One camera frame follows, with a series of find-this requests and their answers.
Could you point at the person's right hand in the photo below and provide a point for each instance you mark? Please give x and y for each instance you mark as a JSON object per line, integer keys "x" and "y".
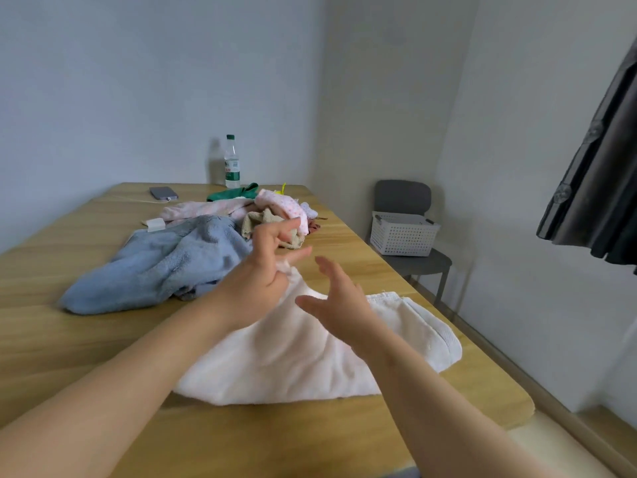
{"x": 348, "y": 313}

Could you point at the person's left hand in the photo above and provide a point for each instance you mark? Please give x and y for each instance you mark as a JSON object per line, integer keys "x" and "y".
{"x": 254, "y": 288}

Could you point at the tan brown towel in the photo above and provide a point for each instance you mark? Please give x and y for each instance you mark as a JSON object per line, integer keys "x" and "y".
{"x": 254, "y": 221}

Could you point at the cream white towel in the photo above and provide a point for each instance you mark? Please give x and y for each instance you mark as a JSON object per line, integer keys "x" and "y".
{"x": 278, "y": 363}

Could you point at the pink dotted cloth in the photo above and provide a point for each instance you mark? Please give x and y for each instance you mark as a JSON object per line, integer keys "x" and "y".
{"x": 286, "y": 204}

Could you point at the grey-blue towel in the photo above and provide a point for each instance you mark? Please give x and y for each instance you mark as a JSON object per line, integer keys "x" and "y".
{"x": 164, "y": 263}

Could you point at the pale pink towel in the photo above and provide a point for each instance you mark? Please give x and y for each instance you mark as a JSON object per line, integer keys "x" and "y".
{"x": 204, "y": 210}

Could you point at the white plastic basket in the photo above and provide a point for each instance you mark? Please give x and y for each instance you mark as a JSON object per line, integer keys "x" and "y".
{"x": 404, "y": 236}

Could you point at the lilac dotted white cloth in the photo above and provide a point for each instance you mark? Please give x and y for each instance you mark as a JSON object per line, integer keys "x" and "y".
{"x": 309, "y": 210}

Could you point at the green cloth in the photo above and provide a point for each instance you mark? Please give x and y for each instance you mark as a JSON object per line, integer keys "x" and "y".
{"x": 231, "y": 194}

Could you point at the person's right forearm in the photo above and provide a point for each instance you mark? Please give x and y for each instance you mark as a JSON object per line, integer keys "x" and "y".
{"x": 448, "y": 423}

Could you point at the person's left forearm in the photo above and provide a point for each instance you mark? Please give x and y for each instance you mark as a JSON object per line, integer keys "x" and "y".
{"x": 109, "y": 393}

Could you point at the clear green-label water bottle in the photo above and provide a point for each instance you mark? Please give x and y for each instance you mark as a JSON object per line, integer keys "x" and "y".
{"x": 232, "y": 166}

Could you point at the grey chair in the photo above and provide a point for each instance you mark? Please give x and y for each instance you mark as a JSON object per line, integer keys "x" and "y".
{"x": 402, "y": 195}

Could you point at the grey smartphone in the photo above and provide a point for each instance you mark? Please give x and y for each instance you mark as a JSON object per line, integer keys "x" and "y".
{"x": 163, "y": 193}

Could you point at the wooden table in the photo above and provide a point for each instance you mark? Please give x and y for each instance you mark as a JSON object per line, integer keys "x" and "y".
{"x": 59, "y": 253}

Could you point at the dark grey curtain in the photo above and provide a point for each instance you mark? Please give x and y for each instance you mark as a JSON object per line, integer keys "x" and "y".
{"x": 597, "y": 204}

